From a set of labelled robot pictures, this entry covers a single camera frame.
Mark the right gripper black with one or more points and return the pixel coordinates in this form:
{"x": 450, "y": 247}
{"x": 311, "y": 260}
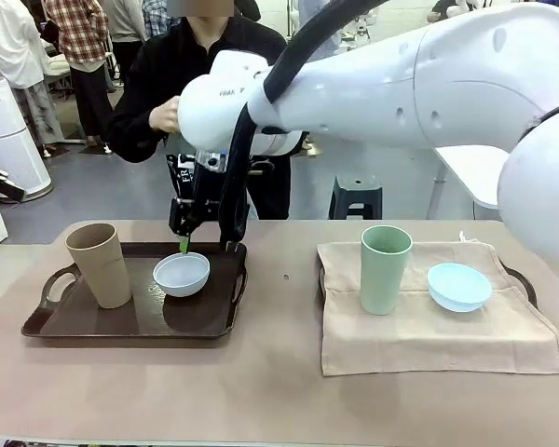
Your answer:
{"x": 207, "y": 195}

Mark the whitish blue bowl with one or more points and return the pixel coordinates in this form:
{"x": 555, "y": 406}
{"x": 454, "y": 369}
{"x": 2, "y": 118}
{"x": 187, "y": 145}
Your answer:
{"x": 181, "y": 277}

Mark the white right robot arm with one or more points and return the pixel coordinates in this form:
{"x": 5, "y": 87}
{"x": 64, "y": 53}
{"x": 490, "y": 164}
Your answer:
{"x": 400, "y": 79}

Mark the person's right forearm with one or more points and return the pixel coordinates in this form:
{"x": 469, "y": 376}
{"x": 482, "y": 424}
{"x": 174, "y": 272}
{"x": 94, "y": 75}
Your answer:
{"x": 130, "y": 135}

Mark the dark brown serving tray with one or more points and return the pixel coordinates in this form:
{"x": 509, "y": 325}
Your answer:
{"x": 529, "y": 288}
{"x": 121, "y": 321}

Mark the beige cloth mat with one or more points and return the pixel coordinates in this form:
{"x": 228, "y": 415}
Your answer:
{"x": 424, "y": 340}

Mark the person's right hand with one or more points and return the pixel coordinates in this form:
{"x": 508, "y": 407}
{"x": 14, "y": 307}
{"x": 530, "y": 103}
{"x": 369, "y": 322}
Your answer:
{"x": 165, "y": 116}

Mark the tan brown tall cup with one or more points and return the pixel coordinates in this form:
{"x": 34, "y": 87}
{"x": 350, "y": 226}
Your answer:
{"x": 100, "y": 265}

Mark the person in black sweater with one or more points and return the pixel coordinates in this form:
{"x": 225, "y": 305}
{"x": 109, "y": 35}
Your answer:
{"x": 167, "y": 65}

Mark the black plastic stool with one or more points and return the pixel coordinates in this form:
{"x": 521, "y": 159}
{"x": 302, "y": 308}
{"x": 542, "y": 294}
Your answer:
{"x": 356, "y": 191}

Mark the white air purifier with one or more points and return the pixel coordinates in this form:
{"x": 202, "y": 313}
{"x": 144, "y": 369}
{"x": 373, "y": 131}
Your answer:
{"x": 9, "y": 139}

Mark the bystander in plaid shirt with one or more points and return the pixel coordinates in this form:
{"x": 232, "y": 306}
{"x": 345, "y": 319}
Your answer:
{"x": 81, "y": 46}

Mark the pale green tall cup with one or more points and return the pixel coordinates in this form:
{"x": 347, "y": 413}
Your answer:
{"x": 384, "y": 274}

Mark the bystander in white shirt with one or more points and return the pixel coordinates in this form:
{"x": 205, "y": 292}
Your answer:
{"x": 14, "y": 42}

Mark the light blue bowl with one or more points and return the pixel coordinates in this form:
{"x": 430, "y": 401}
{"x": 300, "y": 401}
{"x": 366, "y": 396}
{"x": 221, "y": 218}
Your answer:
{"x": 459, "y": 288}

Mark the white background table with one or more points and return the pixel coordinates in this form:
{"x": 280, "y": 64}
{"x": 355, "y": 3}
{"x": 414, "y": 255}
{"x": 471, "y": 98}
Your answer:
{"x": 466, "y": 172}

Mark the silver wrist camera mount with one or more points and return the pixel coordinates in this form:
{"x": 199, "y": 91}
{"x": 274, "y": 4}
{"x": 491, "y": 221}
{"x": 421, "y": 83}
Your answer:
{"x": 210, "y": 160}

